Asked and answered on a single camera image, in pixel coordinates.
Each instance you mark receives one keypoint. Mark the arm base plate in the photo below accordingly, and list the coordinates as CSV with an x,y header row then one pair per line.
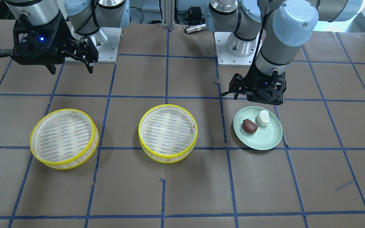
x,y
107,42
233,52

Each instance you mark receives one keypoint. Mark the white bun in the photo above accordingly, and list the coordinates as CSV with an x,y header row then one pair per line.
x,y
263,118

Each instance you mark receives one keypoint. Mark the yellow steamer basket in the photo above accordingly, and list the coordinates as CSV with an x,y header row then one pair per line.
x,y
64,139
167,133

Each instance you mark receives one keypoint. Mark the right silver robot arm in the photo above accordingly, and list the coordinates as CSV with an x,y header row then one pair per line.
x,y
86,16

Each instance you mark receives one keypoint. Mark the green plate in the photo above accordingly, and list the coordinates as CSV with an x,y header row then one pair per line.
x,y
265,137

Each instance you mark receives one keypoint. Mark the aluminium frame post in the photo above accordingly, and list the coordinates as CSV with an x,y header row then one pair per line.
x,y
168,9

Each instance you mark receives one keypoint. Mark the brown bun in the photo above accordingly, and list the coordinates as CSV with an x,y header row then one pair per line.
x,y
249,126

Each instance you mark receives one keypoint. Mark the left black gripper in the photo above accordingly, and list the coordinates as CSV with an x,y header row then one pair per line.
x,y
251,83

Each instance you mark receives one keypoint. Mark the black power adapter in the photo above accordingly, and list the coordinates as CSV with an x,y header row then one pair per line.
x,y
194,14

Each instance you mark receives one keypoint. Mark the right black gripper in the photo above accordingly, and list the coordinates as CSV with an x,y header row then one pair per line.
x,y
64,35

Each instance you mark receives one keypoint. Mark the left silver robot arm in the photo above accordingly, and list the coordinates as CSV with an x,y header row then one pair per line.
x,y
277,29

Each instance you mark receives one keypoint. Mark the silver cylindrical connector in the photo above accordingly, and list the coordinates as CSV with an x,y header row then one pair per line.
x,y
195,28

